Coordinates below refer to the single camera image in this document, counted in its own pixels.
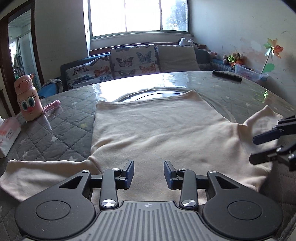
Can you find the white tissue pack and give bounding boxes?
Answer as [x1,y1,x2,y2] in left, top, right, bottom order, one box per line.
[0,116,22,159]

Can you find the pink bottle strap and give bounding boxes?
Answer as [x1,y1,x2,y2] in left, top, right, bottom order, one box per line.
[43,100,62,115]

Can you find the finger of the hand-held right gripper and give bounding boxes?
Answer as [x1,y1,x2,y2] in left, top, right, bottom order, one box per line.
[249,145,296,172]
[253,115,296,145]

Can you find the cream sweatshirt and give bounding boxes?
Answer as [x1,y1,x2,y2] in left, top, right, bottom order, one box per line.
[0,90,284,202]

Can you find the colourful pinwheel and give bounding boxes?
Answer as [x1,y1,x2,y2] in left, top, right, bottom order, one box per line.
[261,38,284,76]

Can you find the blue cloth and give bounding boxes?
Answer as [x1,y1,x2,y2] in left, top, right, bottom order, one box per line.
[38,82,59,98]

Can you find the pink cartoon water bottle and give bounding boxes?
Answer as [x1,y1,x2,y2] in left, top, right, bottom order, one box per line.
[14,74,44,122]

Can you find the beige cushion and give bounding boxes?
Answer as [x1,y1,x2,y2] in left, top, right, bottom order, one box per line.
[157,45,200,72]

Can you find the hanging clothes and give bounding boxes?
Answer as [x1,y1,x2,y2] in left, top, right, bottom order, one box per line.
[13,52,21,70]

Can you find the dark wooden door frame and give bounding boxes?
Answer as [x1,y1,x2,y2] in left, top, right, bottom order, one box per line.
[0,0,42,116]

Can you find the black remote control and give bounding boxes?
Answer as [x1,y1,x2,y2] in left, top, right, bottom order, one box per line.
[212,70,242,82]

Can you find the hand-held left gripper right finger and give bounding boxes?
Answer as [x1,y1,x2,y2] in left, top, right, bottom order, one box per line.
[163,161,249,211]

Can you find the grey quilted star tablecloth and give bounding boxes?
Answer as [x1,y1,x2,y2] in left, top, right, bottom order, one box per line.
[0,71,296,241]

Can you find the panda plush toy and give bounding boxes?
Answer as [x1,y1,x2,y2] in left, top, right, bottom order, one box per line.
[178,38,197,48]

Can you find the grey garment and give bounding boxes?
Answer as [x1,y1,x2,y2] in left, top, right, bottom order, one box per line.
[45,79,63,93]

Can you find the butterfly print cushion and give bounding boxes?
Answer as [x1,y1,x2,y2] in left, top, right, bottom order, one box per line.
[110,44,160,78]
[65,56,114,90]

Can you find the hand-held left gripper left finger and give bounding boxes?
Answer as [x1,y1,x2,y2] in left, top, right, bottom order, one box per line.
[50,160,135,211]

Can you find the clear plastic storage box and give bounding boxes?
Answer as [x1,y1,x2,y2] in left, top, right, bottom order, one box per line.
[235,64,270,84]

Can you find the dark blue sofa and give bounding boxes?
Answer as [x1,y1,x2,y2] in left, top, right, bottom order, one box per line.
[60,44,238,92]

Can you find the window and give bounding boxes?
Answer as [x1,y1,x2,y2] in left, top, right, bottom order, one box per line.
[83,0,193,40]

